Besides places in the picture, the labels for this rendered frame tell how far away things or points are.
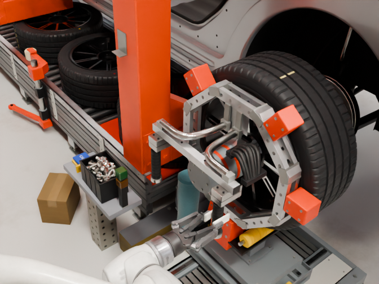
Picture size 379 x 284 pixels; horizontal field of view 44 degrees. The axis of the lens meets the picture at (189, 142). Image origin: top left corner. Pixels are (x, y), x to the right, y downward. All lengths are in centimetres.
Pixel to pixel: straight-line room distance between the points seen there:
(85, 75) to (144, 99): 109
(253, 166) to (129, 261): 47
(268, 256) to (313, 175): 77
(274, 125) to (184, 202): 57
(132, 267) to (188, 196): 57
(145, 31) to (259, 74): 47
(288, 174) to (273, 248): 82
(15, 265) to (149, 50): 98
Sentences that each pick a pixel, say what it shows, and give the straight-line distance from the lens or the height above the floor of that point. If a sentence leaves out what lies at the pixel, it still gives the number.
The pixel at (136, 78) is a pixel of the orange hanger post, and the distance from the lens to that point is 187.
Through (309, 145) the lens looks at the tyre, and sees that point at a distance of 154.
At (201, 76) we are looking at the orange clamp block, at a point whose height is 110.
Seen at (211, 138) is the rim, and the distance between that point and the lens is 197.
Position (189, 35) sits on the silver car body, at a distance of 244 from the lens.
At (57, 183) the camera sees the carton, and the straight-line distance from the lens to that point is 268.
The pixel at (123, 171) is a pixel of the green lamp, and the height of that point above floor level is 66.
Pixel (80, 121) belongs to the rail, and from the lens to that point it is 281.
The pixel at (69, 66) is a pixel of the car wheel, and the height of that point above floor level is 50.
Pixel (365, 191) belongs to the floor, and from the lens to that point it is 306.
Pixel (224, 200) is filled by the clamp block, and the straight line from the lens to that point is 146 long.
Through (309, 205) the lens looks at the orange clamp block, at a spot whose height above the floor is 88.
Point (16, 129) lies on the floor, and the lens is 347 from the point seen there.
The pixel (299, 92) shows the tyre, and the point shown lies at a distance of 159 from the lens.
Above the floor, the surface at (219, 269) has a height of 15.
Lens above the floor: 195
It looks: 38 degrees down
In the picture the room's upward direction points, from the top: 2 degrees clockwise
